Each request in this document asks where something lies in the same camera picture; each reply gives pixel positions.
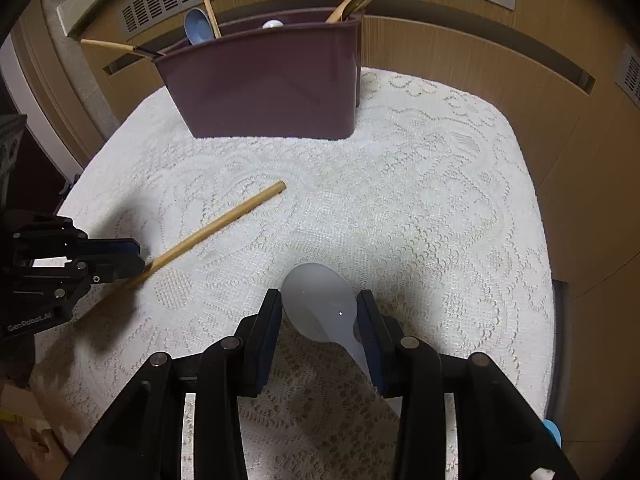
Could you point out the purple plastic utensil holder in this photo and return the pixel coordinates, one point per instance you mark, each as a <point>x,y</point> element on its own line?
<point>260,85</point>

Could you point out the grey stone ledge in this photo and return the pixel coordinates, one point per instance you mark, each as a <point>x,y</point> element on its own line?
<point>75,25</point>

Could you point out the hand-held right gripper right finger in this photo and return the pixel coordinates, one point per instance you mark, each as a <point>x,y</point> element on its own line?
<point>370,340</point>

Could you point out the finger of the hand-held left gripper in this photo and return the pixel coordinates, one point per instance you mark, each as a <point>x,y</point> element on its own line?
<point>117,248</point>
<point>107,270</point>

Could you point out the white lace tablecloth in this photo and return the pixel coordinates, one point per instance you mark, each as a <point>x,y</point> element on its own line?
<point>400,210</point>

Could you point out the blue plastic spoon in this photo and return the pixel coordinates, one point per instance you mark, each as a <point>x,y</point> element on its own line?
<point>196,27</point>

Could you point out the small grey vent grille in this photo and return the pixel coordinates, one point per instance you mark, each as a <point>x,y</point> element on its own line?
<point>629,75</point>

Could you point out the white plastic spoon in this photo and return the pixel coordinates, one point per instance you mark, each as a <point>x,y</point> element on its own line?
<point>317,300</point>

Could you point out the small blue object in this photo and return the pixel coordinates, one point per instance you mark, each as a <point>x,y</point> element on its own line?
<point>552,432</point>

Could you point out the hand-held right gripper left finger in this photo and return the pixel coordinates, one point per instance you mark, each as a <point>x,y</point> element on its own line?
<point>270,330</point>

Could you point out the brown cardboard box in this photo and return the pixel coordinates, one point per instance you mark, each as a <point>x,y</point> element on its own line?
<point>17,410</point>

